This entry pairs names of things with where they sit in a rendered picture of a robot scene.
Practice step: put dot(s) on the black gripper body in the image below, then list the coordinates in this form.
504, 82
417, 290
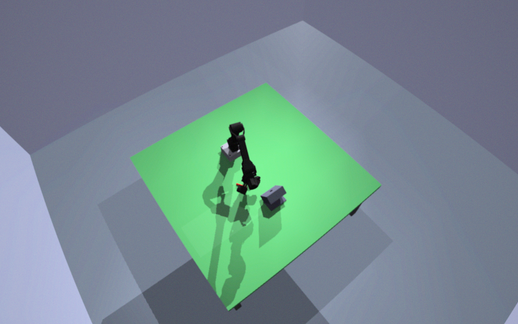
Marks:
242, 189

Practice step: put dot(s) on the grey panel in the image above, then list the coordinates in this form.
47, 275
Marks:
274, 197

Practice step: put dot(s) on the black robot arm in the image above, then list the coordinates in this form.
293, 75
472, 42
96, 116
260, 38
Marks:
237, 142

